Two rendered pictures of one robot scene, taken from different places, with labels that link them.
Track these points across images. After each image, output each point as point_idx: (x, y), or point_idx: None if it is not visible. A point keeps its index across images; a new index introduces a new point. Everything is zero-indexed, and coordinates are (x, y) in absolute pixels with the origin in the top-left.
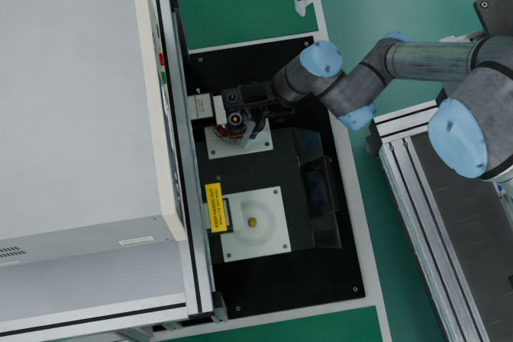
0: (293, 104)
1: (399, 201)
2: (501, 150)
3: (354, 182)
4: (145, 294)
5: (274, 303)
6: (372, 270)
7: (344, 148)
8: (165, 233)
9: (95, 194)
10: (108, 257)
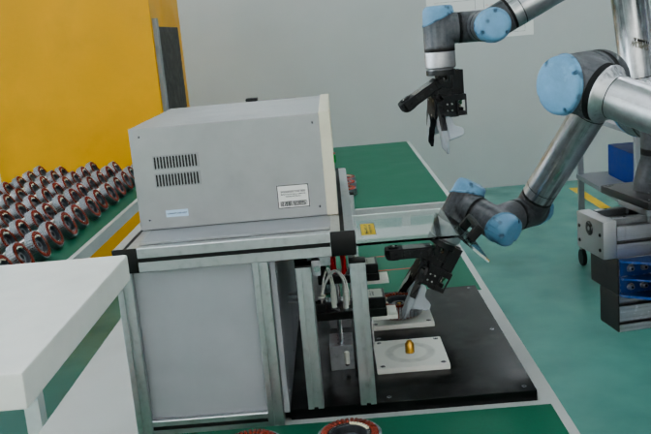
0: (450, 267)
1: None
2: (592, 65)
3: (519, 345)
4: (293, 229)
5: (430, 393)
6: (544, 386)
7: (508, 331)
8: (319, 184)
9: (268, 114)
10: (265, 222)
